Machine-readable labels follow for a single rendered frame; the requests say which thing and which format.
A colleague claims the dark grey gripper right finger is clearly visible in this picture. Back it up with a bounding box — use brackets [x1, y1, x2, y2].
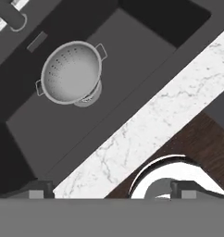
[169, 180, 224, 199]

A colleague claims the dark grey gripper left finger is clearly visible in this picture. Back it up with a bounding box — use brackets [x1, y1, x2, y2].
[0, 180, 56, 199]

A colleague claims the silver metal colander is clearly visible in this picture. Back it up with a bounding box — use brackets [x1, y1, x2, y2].
[34, 40, 108, 108]

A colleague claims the dark grey sink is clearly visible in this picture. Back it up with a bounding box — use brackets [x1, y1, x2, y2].
[0, 0, 224, 198]

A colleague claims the dark grey sink faucet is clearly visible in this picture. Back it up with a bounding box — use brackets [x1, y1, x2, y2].
[0, 0, 28, 33]

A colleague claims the white and black round object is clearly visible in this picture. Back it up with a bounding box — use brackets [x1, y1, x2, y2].
[128, 154, 224, 199]

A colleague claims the dark grey panel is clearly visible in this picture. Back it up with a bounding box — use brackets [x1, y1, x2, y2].
[204, 88, 224, 134]

